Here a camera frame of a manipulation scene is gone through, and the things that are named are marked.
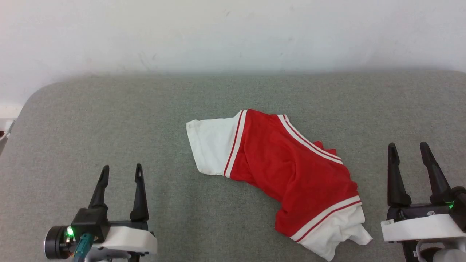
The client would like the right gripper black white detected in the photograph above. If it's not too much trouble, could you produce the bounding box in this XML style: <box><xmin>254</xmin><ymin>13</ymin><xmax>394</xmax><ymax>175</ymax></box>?
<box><xmin>381</xmin><ymin>142</ymin><xmax>466</xmax><ymax>242</ymax></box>

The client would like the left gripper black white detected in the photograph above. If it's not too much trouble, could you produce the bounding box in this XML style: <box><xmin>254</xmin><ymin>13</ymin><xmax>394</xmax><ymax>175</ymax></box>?
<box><xmin>71</xmin><ymin>163</ymin><xmax>158</xmax><ymax>262</ymax></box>

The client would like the red and white garment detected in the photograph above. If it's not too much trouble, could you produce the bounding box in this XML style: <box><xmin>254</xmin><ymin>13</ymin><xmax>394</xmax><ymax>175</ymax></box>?
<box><xmin>186</xmin><ymin>109</ymin><xmax>373</xmax><ymax>262</ymax></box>

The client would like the teal cable connector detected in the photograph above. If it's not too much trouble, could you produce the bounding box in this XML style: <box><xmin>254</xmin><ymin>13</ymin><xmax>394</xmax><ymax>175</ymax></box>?
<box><xmin>72</xmin><ymin>233</ymin><xmax>94</xmax><ymax>262</ymax></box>

